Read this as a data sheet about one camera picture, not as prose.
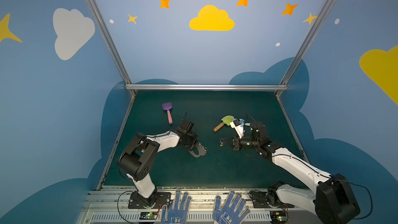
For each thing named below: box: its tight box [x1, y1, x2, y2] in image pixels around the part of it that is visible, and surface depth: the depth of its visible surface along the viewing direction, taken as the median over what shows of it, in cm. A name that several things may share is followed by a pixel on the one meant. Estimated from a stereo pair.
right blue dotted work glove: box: [212, 190, 251, 224], surface depth 73 cm
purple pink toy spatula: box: [162, 102, 174, 124], surface depth 112 cm
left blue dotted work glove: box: [161, 189, 193, 224], surface depth 73 cm
